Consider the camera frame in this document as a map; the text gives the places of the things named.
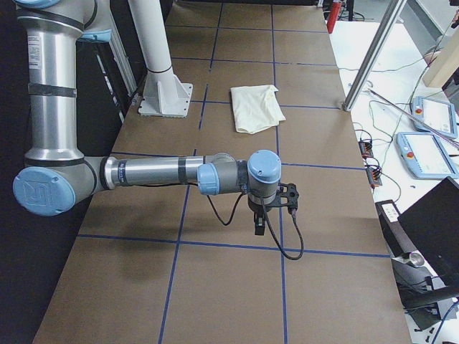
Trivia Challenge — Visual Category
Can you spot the cream long-sleeve cat shirt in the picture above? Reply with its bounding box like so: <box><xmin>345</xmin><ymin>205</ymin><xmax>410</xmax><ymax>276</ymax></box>
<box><xmin>230</xmin><ymin>85</ymin><xmax>285</xmax><ymax>135</ymax></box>

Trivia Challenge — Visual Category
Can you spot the aluminium frame post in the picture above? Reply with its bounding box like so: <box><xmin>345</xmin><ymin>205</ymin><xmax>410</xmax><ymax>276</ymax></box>
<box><xmin>342</xmin><ymin>0</ymin><xmax>407</xmax><ymax>112</ymax></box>

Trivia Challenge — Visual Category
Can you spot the wooden board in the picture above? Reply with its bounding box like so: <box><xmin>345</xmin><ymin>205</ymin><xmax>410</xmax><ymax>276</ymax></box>
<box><xmin>422</xmin><ymin>12</ymin><xmax>458</xmax><ymax>88</ymax></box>

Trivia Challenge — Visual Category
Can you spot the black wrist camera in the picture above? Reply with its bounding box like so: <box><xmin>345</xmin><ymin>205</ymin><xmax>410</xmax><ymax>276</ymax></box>
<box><xmin>278</xmin><ymin>183</ymin><xmax>299</xmax><ymax>215</ymax></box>

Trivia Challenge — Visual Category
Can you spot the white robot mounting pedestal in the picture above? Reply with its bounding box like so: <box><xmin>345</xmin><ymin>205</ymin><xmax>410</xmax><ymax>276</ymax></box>
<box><xmin>128</xmin><ymin>0</ymin><xmax>193</xmax><ymax>118</ymax></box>

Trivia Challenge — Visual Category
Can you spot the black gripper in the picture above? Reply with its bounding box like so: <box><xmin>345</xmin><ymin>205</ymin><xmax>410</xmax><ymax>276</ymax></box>
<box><xmin>248</xmin><ymin>195</ymin><xmax>270</xmax><ymax>236</ymax></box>

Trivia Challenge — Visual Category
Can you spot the blue teach pendant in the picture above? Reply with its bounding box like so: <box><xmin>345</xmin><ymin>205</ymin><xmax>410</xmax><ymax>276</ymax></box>
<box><xmin>411</xmin><ymin>96</ymin><xmax>458</xmax><ymax>139</ymax></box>
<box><xmin>395</xmin><ymin>132</ymin><xmax>458</xmax><ymax>180</ymax></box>

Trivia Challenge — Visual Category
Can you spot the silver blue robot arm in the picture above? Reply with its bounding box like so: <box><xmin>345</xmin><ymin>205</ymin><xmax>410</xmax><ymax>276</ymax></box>
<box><xmin>12</xmin><ymin>1</ymin><xmax>281</xmax><ymax>235</ymax></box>

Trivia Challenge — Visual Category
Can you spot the far black orange connector block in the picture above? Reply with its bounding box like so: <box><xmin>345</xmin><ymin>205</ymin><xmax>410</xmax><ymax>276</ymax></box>
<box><xmin>358</xmin><ymin>138</ymin><xmax>374</xmax><ymax>158</ymax></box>

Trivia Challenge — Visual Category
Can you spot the near black orange connector block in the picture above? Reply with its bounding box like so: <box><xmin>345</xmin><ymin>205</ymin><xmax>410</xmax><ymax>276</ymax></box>
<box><xmin>364</xmin><ymin>163</ymin><xmax>382</xmax><ymax>188</ymax></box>

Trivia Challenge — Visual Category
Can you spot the near blue teach pendant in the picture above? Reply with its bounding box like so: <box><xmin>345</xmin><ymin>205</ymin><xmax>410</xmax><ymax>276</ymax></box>
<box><xmin>395</xmin><ymin>132</ymin><xmax>458</xmax><ymax>180</ymax></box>

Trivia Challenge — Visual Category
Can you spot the black orange connector block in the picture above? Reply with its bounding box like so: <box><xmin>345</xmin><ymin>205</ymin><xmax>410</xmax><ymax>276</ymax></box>
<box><xmin>364</xmin><ymin>163</ymin><xmax>382</xmax><ymax>188</ymax></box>
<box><xmin>358</xmin><ymin>138</ymin><xmax>374</xmax><ymax>158</ymax></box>

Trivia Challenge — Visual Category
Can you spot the black box with white label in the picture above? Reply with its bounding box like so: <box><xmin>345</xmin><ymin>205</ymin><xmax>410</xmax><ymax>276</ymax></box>
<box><xmin>375</xmin><ymin>200</ymin><xmax>417</xmax><ymax>257</ymax></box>

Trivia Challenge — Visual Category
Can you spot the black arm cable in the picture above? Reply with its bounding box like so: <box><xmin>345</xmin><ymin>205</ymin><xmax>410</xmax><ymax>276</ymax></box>
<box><xmin>207</xmin><ymin>193</ymin><xmax>306</xmax><ymax>261</ymax></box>

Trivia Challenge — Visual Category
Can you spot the metal reacher grabber stick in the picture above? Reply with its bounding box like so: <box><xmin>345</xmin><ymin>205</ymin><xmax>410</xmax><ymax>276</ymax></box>
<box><xmin>365</xmin><ymin>87</ymin><xmax>459</xmax><ymax>148</ymax></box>

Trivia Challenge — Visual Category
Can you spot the red cylinder tube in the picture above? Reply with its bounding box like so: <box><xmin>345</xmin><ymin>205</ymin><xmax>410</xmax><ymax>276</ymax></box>
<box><xmin>326</xmin><ymin>0</ymin><xmax>341</xmax><ymax>34</ymax></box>

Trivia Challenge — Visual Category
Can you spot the black monitor on stand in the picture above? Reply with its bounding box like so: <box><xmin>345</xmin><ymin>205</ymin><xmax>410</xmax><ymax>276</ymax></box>
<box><xmin>392</xmin><ymin>177</ymin><xmax>458</xmax><ymax>330</ymax></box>

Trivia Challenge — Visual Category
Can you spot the far blue teach pendant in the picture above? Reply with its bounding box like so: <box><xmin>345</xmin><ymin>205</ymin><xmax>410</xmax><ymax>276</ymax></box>
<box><xmin>411</xmin><ymin>96</ymin><xmax>458</xmax><ymax>139</ymax></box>

